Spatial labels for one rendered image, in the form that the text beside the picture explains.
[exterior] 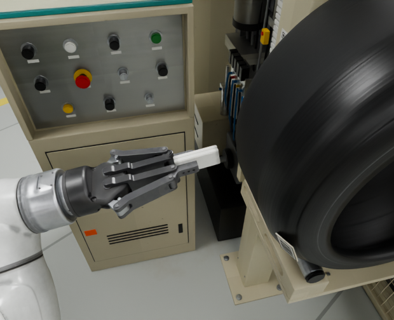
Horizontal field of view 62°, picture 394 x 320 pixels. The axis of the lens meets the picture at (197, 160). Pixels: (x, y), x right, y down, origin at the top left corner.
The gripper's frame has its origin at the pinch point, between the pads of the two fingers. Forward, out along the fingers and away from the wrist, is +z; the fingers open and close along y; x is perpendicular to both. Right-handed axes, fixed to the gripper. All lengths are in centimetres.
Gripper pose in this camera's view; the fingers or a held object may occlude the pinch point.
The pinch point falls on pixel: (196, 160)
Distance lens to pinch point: 51.2
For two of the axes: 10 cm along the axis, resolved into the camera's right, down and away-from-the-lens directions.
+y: -2.2, -6.9, 6.9
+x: 1.5, 6.7, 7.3
